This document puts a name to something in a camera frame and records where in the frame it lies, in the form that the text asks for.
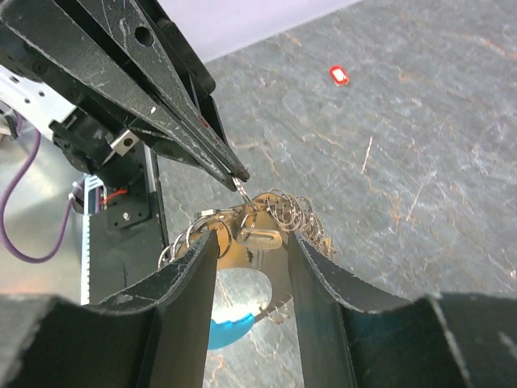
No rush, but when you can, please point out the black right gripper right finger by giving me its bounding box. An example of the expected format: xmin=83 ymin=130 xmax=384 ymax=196
xmin=288 ymin=234 xmax=516 ymax=387

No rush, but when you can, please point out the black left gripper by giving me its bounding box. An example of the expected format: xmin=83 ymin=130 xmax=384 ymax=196
xmin=0 ymin=0 xmax=251 ymax=192

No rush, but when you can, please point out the silver key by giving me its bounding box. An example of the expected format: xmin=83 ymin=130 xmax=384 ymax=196
xmin=237 ymin=227 xmax=283 ymax=250

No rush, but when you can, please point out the blue plastic keyring handle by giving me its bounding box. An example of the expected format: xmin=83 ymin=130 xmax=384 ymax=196
xmin=208 ymin=314 xmax=254 ymax=351

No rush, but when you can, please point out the light blue cable duct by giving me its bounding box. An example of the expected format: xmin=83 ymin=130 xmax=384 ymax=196
xmin=80 ymin=175 xmax=103 ymax=305

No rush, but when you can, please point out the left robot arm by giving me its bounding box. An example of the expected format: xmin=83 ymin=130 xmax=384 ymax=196
xmin=1 ymin=1 xmax=250 ymax=189

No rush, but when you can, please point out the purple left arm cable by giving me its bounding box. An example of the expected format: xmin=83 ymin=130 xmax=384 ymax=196
xmin=0 ymin=115 xmax=88 ymax=264

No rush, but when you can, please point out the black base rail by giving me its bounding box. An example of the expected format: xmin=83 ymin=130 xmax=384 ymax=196
xmin=81 ymin=145 xmax=169 ymax=304

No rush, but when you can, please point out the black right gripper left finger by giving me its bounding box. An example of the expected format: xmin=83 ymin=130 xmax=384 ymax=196
xmin=1 ymin=232 xmax=218 ymax=387

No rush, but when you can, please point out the red key tag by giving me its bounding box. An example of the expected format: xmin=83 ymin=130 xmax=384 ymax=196
xmin=329 ymin=65 xmax=350 ymax=86

